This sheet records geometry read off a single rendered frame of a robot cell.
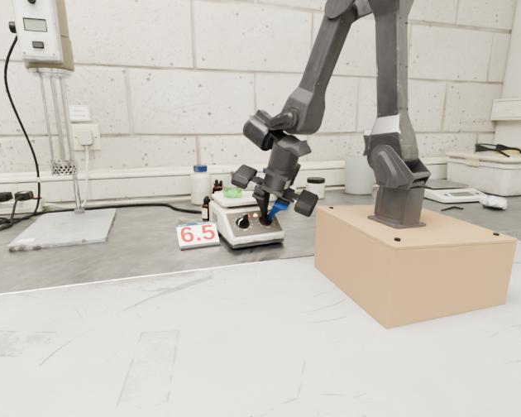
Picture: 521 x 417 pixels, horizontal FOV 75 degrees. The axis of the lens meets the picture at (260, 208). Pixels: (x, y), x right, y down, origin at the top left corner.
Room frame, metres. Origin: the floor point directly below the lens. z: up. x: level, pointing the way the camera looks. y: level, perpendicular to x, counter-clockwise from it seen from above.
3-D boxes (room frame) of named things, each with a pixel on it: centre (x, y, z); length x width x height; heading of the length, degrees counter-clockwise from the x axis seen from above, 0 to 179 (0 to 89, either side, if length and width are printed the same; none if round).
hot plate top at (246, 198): (0.85, 0.05, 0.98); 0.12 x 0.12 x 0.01; 22
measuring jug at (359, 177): (1.35, -0.39, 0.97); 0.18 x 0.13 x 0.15; 19
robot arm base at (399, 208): (0.53, -0.22, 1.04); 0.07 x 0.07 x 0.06; 25
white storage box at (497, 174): (1.42, -1.02, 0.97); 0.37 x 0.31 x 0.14; 107
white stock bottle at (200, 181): (1.15, 0.20, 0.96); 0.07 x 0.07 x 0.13
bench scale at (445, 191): (1.28, -0.69, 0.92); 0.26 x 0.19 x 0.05; 12
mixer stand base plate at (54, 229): (0.86, 0.50, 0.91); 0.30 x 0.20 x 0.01; 18
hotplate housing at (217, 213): (0.82, 0.04, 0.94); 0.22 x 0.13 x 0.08; 22
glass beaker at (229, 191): (0.84, 0.07, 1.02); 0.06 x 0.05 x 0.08; 49
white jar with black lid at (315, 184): (1.24, -0.20, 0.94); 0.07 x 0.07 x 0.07
